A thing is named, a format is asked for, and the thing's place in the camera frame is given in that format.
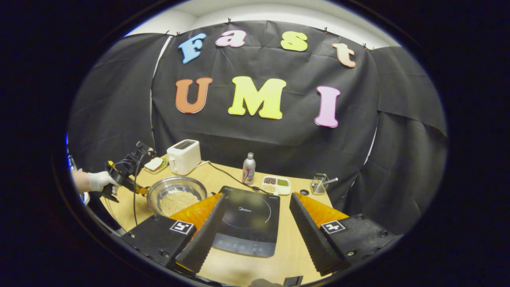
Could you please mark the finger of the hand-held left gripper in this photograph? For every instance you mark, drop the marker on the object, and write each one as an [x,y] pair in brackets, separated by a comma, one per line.
[141,190]

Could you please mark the small pile of pale beans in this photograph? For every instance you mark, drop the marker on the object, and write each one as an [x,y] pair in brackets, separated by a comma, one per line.
[269,188]

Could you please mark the toast sandwich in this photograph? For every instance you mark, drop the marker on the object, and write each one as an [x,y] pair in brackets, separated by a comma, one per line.
[154,164]

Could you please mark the pile of green beans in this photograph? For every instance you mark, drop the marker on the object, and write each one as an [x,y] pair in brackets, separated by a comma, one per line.
[283,182]

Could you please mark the pile of dark red beans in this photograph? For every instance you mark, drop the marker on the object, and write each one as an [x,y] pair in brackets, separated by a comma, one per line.
[269,180]

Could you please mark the pile of yellow soybeans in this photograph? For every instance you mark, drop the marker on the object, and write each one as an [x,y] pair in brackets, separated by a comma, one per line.
[177,201]

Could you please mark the white toaster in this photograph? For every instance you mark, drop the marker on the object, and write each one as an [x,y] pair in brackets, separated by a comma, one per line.
[185,159]

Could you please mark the silver drink bottle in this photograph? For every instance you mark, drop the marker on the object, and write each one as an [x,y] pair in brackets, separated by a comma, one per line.
[249,171]

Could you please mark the white divided tray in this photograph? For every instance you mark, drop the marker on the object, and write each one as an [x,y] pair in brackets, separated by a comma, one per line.
[283,190]

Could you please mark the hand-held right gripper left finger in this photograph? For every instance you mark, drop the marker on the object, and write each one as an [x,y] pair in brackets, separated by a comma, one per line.
[207,235]

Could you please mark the black induction cooktop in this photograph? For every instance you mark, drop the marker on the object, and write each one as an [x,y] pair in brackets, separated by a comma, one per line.
[247,223]

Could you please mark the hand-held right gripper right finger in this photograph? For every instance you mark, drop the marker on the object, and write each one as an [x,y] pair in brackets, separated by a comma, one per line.
[308,235]

